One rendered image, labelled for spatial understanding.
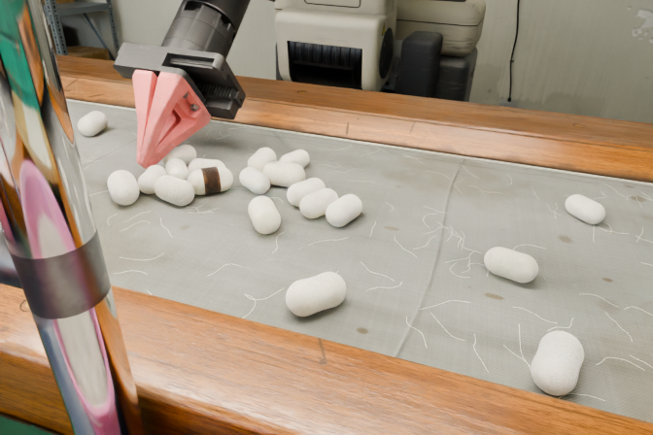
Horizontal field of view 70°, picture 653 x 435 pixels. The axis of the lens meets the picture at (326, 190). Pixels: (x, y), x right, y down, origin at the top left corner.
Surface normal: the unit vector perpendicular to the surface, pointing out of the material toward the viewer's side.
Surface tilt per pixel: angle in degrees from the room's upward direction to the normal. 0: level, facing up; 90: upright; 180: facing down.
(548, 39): 90
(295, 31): 98
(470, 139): 45
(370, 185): 0
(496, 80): 90
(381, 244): 0
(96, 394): 90
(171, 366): 0
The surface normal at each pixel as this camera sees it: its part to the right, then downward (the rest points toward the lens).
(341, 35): -0.36, 0.55
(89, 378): 0.47, 0.43
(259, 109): -0.18, -0.31
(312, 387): 0.04, -0.88
